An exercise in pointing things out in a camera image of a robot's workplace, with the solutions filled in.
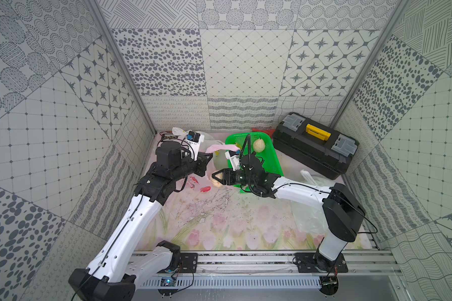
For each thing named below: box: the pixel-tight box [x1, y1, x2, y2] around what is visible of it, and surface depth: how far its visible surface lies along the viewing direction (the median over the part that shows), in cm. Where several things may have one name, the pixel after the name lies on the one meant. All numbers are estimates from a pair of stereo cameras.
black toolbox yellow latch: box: [272, 112, 360, 180], surface depth 97 cm
